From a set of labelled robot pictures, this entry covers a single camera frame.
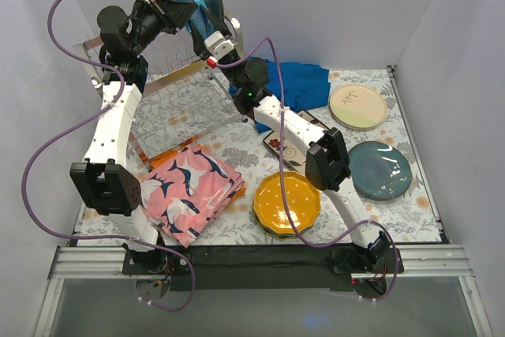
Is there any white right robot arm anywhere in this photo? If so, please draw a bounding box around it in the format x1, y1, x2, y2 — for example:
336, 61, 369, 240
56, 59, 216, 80
189, 6, 392, 272

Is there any yellow plate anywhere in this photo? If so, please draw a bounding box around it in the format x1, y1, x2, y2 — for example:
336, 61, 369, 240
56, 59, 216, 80
252, 170, 323, 235

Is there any cream round plate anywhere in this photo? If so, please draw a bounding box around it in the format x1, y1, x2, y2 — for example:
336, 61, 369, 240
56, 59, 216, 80
328, 84, 387, 130

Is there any blue polka dot plate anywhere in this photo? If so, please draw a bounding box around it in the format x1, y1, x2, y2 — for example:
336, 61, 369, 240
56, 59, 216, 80
255, 215, 297, 240

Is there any dark teal round plate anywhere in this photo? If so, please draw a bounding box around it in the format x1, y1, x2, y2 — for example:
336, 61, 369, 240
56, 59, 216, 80
349, 141, 413, 201

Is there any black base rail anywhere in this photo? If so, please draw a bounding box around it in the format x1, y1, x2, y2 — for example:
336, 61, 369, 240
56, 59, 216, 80
122, 244, 404, 292

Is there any floral tablecloth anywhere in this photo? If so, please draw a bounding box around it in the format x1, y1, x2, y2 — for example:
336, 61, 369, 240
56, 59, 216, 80
77, 68, 445, 246

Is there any square floral plate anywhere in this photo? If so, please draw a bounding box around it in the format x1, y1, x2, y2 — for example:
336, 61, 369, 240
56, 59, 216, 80
263, 110, 328, 175

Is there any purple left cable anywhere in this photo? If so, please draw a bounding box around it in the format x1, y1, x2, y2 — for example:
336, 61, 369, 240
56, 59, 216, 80
21, 0, 196, 313

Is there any pink patterned cloth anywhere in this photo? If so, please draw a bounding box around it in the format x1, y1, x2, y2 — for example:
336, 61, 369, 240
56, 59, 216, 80
140, 144, 245, 248

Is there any blue cloth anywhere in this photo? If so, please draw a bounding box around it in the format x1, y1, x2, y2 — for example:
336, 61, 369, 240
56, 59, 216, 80
252, 58, 331, 135

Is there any orange cloth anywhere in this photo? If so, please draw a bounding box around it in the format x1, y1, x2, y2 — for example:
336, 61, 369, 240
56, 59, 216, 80
141, 135, 248, 200

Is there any steel dish rack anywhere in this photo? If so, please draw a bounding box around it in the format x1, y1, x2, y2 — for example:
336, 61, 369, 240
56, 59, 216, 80
73, 17, 248, 164

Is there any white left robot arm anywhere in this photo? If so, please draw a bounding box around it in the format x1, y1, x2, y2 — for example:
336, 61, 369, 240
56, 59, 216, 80
70, 0, 196, 250

